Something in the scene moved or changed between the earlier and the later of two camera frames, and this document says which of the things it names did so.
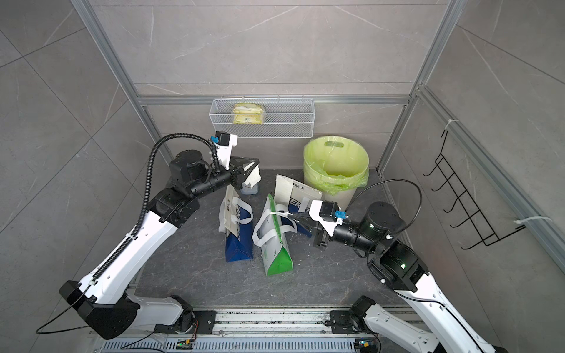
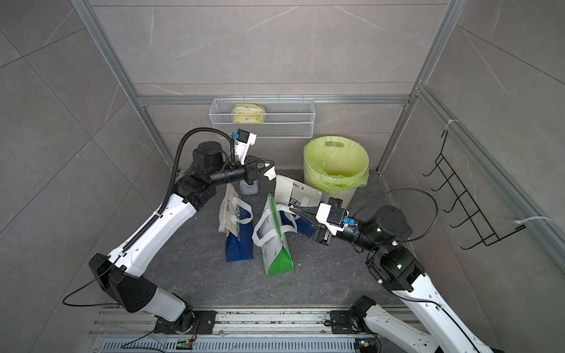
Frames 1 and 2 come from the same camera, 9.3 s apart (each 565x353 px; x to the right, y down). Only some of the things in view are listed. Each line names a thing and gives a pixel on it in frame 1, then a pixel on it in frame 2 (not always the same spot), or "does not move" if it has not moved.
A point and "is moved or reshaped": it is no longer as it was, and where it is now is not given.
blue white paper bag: x=235 y=217 does not move
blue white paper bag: x=293 y=198 does not move
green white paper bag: x=276 y=252 does not move
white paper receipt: x=254 y=177 is moved or reshaped
